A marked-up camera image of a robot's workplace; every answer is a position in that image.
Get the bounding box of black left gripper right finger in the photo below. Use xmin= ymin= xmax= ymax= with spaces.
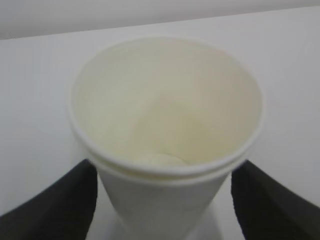
xmin=230 ymin=160 xmax=320 ymax=240

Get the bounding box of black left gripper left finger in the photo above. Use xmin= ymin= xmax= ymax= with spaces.
xmin=0 ymin=159 xmax=98 ymax=240

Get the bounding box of white paper cup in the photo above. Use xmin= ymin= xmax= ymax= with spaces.
xmin=91 ymin=156 xmax=245 ymax=240
xmin=67 ymin=36 xmax=266 ymax=178

